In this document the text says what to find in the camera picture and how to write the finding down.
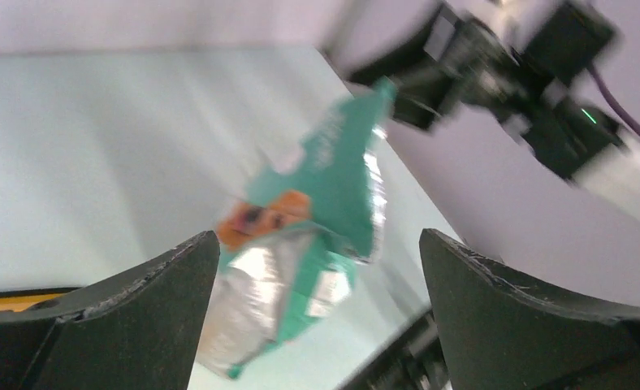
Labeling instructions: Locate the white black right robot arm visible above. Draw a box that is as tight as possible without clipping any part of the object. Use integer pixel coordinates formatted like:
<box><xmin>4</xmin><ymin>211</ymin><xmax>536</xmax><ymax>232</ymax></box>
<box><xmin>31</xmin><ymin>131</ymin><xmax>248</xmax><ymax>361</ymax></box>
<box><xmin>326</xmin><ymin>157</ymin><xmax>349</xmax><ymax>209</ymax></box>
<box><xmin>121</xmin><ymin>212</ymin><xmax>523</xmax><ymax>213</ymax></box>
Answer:
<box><xmin>348</xmin><ymin>1</ymin><xmax>640</xmax><ymax>223</ymax></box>

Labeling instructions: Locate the green white pet food bag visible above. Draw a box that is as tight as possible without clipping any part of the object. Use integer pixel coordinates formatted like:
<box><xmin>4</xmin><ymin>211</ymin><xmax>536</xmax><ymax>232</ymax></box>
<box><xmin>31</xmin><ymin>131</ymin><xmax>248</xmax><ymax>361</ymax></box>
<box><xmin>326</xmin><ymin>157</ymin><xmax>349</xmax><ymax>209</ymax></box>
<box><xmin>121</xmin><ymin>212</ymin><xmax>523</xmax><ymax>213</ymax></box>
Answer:
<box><xmin>196</xmin><ymin>79</ymin><xmax>396</xmax><ymax>379</ymax></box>

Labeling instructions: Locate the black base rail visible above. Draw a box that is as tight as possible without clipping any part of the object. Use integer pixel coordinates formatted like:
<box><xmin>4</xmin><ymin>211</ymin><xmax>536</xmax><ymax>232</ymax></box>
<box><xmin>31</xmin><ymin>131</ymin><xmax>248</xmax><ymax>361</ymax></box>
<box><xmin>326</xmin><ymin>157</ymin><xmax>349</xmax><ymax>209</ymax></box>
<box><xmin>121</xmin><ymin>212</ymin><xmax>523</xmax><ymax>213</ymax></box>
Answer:
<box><xmin>338</xmin><ymin>309</ymin><xmax>452</xmax><ymax>390</ymax></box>

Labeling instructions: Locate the yellow double pet bowl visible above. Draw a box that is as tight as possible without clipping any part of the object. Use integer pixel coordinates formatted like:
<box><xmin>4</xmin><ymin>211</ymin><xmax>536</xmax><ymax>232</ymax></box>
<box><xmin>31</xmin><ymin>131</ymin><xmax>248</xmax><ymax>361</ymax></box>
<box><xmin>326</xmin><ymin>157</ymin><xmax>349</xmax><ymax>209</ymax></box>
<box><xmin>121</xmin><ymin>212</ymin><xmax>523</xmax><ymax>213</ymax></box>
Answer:
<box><xmin>0</xmin><ymin>287</ymin><xmax>79</xmax><ymax>312</ymax></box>

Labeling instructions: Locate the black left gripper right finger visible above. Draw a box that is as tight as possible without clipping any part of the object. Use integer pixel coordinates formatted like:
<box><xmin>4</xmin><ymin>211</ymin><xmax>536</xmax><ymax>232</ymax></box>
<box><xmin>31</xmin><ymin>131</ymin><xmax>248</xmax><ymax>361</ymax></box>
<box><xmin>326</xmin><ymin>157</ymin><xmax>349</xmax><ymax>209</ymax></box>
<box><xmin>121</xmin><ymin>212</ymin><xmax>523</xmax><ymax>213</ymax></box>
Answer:
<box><xmin>419</xmin><ymin>229</ymin><xmax>640</xmax><ymax>389</ymax></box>

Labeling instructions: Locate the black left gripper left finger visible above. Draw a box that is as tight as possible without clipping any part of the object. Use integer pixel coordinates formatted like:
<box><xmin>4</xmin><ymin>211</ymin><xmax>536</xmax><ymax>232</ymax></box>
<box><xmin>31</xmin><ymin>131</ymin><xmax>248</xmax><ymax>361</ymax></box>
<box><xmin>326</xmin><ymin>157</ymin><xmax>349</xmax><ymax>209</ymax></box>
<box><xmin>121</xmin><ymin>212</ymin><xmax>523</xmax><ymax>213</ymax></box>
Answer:
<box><xmin>0</xmin><ymin>232</ymin><xmax>219</xmax><ymax>390</ymax></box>

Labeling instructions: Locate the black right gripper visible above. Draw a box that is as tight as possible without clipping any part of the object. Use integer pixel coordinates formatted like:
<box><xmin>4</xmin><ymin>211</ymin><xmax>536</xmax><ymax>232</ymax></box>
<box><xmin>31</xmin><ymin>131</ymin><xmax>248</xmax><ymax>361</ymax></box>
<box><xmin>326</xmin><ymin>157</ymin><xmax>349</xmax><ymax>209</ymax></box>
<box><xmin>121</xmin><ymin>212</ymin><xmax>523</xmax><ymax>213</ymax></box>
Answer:
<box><xmin>347</xmin><ymin>2</ymin><xmax>508</xmax><ymax>132</ymax></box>

